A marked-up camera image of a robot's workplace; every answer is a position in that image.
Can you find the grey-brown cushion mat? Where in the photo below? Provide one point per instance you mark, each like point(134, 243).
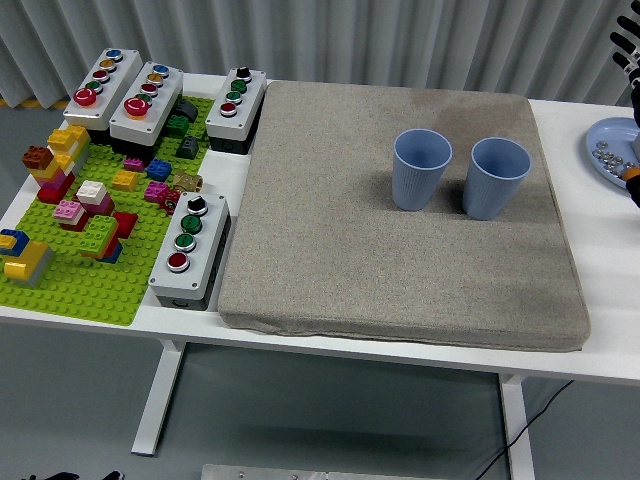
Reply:
point(350, 225)

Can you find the five-button control box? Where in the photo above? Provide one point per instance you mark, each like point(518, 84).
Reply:
point(162, 105)
point(117, 85)

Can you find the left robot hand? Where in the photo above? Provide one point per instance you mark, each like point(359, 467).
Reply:
point(65, 476)

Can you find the dark green brick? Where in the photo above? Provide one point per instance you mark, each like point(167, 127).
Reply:
point(177, 125)

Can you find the dark grey sloped brick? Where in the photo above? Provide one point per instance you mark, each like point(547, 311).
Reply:
point(187, 110)

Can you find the small orange object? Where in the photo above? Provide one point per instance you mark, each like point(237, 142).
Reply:
point(631, 172)

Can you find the yellow black floor tape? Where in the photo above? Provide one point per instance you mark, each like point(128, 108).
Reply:
point(30, 102)

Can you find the brown yellow red brick tower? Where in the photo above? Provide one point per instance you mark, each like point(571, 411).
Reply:
point(37, 157)

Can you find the magenta brick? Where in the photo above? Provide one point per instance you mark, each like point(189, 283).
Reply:
point(155, 191)

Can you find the yellow grey brick stack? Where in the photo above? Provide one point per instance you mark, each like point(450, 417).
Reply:
point(30, 257)

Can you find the pink red brick stack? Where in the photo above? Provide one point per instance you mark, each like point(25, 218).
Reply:
point(69, 211)

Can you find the green orange blue brick stack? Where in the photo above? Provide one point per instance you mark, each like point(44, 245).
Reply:
point(97, 232)

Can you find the green brick baseplate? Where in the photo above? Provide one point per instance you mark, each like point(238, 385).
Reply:
point(75, 295)

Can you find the small pink brick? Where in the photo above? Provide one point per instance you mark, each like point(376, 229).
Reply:
point(134, 164)

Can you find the white table leg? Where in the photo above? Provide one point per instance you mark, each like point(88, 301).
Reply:
point(517, 430)
point(160, 395)

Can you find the blue ribbed plastic cup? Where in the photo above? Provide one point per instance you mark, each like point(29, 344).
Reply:
point(415, 185)
point(487, 192)

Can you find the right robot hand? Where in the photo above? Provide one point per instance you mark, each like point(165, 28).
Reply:
point(627, 47)

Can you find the white pink brick stack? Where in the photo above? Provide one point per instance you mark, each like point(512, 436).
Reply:
point(92, 191)

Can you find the blue yellow brick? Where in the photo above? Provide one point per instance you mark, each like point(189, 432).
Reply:
point(15, 237)

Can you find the white pleated curtain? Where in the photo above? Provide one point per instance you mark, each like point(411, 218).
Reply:
point(325, 35)

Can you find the blue plate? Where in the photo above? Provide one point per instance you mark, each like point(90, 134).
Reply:
point(612, 132)

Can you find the four-button control box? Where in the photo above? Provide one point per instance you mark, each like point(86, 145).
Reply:
point(247, 105)
point(205, 250)

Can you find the brass valve fitting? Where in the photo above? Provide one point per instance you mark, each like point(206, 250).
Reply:
point(186, 181)

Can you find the yellow white brick stack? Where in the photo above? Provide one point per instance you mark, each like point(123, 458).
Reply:
point(67, 137)

